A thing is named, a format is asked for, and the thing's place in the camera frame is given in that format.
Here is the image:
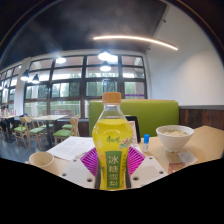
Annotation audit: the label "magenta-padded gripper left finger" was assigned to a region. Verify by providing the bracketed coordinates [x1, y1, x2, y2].
[59, 147, 101, 190]

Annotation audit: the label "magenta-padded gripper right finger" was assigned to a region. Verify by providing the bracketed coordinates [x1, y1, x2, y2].
[125, 145, 168, 190]

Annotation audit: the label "yellow drink bottle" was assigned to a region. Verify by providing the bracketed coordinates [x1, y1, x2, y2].
[91, 91, 134, 191]

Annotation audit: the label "white paper sheets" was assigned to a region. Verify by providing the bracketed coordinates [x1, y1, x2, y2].
[46, 136, 96, 162]

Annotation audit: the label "small blue-capped white bottle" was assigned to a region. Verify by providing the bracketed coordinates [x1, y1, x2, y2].
[142, 133, 151, 153]

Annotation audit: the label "white ribbed mug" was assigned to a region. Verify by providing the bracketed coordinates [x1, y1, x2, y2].
[28, 151, 56, 175]

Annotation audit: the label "white bowl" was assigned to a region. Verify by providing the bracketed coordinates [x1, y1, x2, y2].
[155, 124, 195, 153]

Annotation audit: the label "white paper packet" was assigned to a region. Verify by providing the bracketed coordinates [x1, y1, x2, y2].
[176, 150, 199, 167]

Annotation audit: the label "green upholstered bench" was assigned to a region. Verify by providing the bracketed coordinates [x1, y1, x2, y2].
[88, 99, 180, 138]

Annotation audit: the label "group of green-seated wooden chairs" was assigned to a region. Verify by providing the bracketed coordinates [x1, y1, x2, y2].
[12, 114, 81, 148]

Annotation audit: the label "light wooden dining table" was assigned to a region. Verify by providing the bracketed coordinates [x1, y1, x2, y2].
[32, 114, 69, 148]

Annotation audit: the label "person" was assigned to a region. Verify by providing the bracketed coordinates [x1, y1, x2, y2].
[0, 104, 10, 118]

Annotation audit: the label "group of pendant lamps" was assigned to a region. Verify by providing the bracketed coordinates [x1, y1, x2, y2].
[19, 49, 119, 84]

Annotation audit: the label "long linear ceiling light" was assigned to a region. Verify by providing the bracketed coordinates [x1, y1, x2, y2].
[92, 34, 179, 52]

